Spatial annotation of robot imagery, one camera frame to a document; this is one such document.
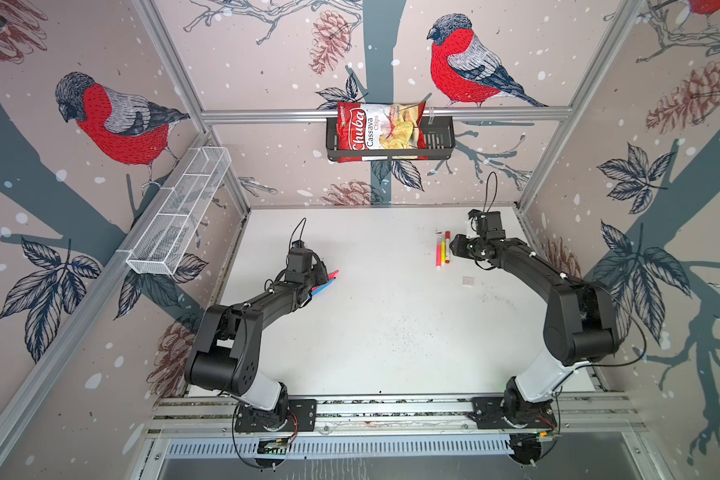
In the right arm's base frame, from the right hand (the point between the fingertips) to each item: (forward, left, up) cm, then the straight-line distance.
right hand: (451, 248), depth 95 cm
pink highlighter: (+5, +2, -10) cm, 12 cm away
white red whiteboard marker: (+12, -2, -10) cm, 16 cm away
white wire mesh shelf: (-19, +75, +22) cm, 81 cm away
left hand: (-8, +43, -2) cm, 44 cm away
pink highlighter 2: (-6, +40, -10) cm, 42 cm away
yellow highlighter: (+6, 0, -11) cm, 13 cm away
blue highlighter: (-12, +45, -10) cm, 47 cm away
